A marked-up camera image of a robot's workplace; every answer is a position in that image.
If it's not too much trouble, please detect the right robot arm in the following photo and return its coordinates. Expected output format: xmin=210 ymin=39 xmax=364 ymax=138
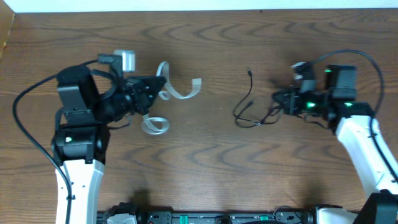
xmin=272 ymin=63 xmax=397 ymax=223

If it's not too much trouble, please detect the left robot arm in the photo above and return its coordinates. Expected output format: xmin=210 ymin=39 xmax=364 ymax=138
xmin=52 ymin=65 xmax=167 ymax=223

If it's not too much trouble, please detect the cardboard panel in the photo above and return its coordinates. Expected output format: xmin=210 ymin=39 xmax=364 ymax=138
xmin=0 ymin=0 xmax=15 ymax=58

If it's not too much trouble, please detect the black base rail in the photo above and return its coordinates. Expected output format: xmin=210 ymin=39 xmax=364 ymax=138
xmin=96 ymin=210 xmax=315 ymax=224

